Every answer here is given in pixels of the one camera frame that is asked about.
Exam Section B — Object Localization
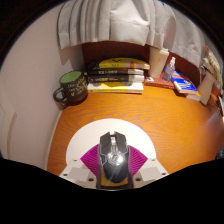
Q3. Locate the black and yellow book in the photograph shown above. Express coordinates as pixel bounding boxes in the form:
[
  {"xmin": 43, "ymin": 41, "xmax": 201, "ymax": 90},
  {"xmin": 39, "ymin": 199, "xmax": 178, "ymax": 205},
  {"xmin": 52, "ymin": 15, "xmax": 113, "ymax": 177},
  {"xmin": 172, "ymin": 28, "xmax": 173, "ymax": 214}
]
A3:
[{"xmin": 87, "ymin": 56, "xmax": 151, "ymax": 71}]

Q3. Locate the white ceramic vase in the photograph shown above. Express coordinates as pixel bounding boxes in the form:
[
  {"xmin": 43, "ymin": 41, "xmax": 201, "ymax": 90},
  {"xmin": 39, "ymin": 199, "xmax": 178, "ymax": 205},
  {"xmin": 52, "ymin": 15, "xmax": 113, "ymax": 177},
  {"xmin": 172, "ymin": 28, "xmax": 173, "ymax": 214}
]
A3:
[{"xmin": 197, "ymin": 69, "xmax": 217, "ymax": 106}]

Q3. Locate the blue book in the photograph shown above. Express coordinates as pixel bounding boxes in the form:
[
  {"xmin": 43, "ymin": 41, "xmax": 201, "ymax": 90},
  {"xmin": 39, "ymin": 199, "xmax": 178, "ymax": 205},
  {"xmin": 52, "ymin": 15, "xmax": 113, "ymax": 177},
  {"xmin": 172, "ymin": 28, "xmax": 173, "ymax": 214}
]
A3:
[{"xmin": 170, "ymin": 69, "xmax": 199, "ymax": 95}]

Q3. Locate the white flat device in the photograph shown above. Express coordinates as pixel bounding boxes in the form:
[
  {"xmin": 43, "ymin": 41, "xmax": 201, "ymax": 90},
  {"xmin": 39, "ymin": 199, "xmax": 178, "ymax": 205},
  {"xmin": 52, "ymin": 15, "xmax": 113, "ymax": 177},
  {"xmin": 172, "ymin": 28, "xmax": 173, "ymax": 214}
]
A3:
[{"xmin": 216, "ymin": 95, "xmax": 224, "ymax": 118}]

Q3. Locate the thin red book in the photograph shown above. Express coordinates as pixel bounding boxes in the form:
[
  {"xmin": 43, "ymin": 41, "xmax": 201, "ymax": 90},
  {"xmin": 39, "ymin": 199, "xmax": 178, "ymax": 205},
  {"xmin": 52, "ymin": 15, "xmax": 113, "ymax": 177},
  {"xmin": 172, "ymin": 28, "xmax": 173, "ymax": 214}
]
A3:
[{"xmin": 143, "ymin": 75, "xmax": 176, "ymax": 90}]

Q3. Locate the beige lidded tumbler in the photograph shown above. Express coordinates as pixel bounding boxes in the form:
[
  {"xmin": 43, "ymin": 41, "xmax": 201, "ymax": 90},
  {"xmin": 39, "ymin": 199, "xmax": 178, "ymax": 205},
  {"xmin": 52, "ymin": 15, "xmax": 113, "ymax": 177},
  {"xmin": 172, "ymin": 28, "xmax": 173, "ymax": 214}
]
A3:
[{"xmin": 148, "ymin": 46, "xmax": 170, "ymax": 79}]

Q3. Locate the dark mug with green inside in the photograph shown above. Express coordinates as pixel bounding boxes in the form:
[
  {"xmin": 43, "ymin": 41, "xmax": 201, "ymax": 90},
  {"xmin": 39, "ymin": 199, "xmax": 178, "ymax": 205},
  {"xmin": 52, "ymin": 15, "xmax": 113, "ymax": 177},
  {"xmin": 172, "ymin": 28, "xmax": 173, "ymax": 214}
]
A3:
[{"xmin": 52, "ymin": 70, "xmax": 89, "ymax": 104}]

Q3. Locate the white yellow black mouse pad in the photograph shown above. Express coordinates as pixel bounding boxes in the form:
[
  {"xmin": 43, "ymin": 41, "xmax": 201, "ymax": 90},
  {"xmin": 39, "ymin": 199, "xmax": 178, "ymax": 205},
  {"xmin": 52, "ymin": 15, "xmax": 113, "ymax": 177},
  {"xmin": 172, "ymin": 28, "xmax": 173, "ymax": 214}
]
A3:
[{"xmin": 65, "ymin": 118, "xmax": 157, "ymax": 189}]

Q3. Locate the white curtain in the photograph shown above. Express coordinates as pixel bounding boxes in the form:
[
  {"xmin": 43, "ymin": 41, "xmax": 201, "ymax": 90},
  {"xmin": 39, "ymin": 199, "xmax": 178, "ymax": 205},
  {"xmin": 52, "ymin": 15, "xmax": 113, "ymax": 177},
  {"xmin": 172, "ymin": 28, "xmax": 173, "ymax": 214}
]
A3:
[{"xmin": 57, "ymin": 0, "xmax": 214, "ymax": 68}]

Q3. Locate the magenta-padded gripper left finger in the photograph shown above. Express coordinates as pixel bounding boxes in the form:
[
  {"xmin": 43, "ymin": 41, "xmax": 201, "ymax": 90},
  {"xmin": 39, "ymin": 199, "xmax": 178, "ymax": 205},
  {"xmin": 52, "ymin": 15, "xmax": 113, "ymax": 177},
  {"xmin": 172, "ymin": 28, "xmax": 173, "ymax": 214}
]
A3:
[{"xmin": 59, "ymin": 143, "xmax": 101, "ymax": 190}]

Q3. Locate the black and grey computer mouse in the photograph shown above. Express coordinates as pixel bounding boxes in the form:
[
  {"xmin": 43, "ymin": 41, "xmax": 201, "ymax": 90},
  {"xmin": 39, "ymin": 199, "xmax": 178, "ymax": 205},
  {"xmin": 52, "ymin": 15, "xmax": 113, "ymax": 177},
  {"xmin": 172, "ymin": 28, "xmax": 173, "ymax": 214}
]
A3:
[{"xmin": 97, "ymin": 130, "xmax": 131, "ymax": 184}]

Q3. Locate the clear spray bottle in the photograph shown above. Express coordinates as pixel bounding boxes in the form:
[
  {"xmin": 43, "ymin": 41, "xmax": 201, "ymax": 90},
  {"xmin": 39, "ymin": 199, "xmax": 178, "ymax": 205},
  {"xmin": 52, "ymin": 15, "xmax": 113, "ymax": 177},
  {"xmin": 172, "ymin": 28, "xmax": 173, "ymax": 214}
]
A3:
[{"xmin": 162, "ymin": 56, "xmax": 177, "ymax": 84}]

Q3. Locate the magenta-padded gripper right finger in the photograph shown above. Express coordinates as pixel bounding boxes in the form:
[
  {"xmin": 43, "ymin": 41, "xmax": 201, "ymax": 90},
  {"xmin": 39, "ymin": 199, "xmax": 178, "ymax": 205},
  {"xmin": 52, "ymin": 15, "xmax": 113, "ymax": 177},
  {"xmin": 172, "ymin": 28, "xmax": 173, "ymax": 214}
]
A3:
[{"xmin": 128, "ymin": 144, "xmax": 170, "ymax": 189}]

